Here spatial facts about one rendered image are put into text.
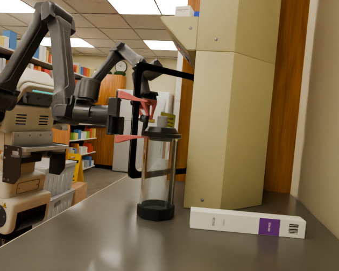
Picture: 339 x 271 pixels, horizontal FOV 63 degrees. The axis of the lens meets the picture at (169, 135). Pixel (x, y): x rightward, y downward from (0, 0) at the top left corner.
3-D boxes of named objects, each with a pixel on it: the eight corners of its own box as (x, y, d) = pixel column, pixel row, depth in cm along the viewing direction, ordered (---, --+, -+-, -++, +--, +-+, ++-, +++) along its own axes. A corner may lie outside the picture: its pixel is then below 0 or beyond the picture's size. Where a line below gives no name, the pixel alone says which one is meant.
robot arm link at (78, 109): (77, 124, 81) (66, 120, 75) (81, 102, 82) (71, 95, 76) (99, 126, 80) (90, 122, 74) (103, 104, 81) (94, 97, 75)
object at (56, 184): (76, 188, 320) (78, 160, 318) (44, 203, 260) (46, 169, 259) (43, 184, 327) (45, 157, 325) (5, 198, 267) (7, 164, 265)
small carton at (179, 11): (192, 29, 93) (194, 11, 92) (188, 24, 88) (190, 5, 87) (178, 30, 94) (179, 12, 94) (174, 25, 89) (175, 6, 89)
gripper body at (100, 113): (115, 97, 73) (89, 95, 74) (112, 135, 73) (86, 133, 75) (123, 99, 79) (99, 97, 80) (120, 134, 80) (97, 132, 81)
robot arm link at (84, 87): (74, 123, 86) (51, 116, 79) (81, 88, 88) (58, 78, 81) (103, 123, 80) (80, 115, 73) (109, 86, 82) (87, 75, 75)
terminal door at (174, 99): (191, 173, 113) (199, 76, 111) (128, 179, 93) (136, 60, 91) (190, 172, 114) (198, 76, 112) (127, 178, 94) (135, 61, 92)
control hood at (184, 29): (202, 71, 113) (204, 47, 112) (196, 50, 81) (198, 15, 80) (174, 70, 114) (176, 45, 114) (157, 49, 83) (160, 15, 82)
